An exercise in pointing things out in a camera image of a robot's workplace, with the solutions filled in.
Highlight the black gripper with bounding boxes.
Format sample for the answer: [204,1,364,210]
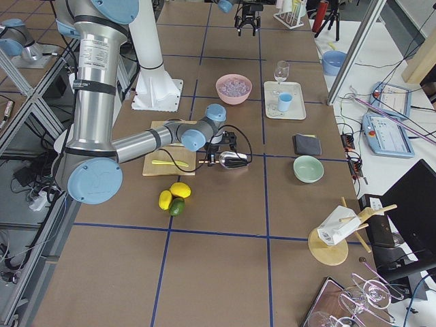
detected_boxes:
[205,131,236,167]
[234,3,262,37]

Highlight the silver metal ice scoop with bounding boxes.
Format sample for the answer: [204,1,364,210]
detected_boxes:
[198,151,249,170]

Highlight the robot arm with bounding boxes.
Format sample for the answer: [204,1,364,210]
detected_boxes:
[213,0,264,36]
[54,1,226,204]

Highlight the pile of clear ice cubes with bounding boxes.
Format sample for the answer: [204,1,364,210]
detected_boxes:
[218,78,251,97]

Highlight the light blue cup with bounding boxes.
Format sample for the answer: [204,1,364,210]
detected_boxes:
[277,92,293,112]

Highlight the wooden cutting board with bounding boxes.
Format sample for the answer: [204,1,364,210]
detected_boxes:
[142,120,198,177]

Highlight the yellow plastic knife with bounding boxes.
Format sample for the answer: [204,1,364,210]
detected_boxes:
[151,159,189,168]

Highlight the yellow lemon large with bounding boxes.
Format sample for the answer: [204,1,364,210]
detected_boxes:
[170,182,191,198]

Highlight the clear wine glass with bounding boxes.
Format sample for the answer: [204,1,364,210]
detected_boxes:
[272,61,290,95]

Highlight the pink bowl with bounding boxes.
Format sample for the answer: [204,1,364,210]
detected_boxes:
[215,74,252,105]

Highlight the green lime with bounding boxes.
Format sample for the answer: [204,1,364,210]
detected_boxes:
[168,198,185,217]

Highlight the yellow lemon small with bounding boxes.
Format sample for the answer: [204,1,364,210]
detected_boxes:
[158,190,173,211]

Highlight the red cylinder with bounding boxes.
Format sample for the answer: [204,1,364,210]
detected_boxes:
[312,0,329,33]

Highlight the cream bear tray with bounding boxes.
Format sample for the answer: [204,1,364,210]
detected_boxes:
[264,81,306,120]

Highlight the blue basin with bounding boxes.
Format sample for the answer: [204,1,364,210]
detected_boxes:
[322,50,347,76]

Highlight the black tripod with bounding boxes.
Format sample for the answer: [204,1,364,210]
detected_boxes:
[314,0,340,41]

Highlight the green bowl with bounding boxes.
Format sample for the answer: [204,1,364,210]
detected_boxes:
[293,155,324,183]

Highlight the grey folded cloth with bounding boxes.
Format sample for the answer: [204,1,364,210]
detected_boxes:
[292,134,322,155]

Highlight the white carton on stand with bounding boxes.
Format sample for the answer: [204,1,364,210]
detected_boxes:
[317,206,360,246]

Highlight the blue teach pendant far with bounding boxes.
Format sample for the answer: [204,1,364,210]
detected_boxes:
[369,82,411,120]

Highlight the blue teach pendant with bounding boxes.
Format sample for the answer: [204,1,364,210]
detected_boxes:
[369,82,411,120]
[362,114,415,158]

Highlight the wooden mug tree stand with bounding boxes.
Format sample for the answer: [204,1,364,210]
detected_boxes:
[308,197,397,266]

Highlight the blue teach pendant near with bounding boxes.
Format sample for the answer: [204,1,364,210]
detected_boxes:
[362,114,415,158]

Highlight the black monitor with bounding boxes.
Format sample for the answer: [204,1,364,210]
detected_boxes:
[359,159,435,281]

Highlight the hanging wine glasses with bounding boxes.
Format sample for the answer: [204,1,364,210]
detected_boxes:
[302,257,404,326]

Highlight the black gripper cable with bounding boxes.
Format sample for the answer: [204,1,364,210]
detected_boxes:
[159,118,254,172]

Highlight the white wire rack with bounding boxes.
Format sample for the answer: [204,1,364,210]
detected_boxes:
[273,0,307,30]

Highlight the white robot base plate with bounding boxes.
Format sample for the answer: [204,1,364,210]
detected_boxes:
[131,77,183,112]

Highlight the aluminium frame post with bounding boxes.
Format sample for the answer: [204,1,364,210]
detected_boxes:
[326,0,387,106]

